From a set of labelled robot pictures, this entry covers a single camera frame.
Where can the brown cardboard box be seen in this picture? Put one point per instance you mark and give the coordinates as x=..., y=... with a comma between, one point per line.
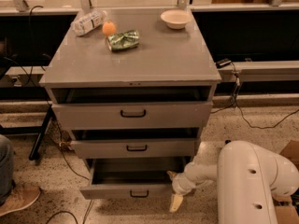
x=287, y=183

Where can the green crushed can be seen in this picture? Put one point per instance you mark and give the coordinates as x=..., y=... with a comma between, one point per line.
x=123, y=41

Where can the clear plastic water bottle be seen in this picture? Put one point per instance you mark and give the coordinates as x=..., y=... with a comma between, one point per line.
x=88, y=22

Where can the grey drawer cabinet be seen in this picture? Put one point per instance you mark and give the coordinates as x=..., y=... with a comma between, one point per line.
x=168, y=66

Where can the black table leg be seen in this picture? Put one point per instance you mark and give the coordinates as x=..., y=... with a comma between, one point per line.
x=34, y=154

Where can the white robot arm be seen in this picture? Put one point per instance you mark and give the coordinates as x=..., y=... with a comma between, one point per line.
x=248, y=177

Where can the grey middle drawer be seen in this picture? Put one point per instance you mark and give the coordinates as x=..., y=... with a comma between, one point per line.
x=135, y=148

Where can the small black power adapter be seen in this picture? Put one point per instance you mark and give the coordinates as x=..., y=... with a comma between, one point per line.
x=222, y=63

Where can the white paper bowl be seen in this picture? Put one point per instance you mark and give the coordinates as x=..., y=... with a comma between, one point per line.
x=176, y=18

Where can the grey drawer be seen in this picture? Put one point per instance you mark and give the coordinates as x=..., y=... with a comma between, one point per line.
x=135, y=148
x=132, y=116
x=132, y=177

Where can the grey bottom drawer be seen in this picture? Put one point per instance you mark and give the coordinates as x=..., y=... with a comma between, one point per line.
x=132, y=177

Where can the orange fruit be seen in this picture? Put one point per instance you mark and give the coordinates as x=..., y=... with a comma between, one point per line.
x=109, y=28

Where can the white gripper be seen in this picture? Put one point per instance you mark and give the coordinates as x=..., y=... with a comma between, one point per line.
x=179, y=183

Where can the grey top drawer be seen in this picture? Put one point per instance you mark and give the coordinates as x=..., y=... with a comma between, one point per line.
x=132, y=116

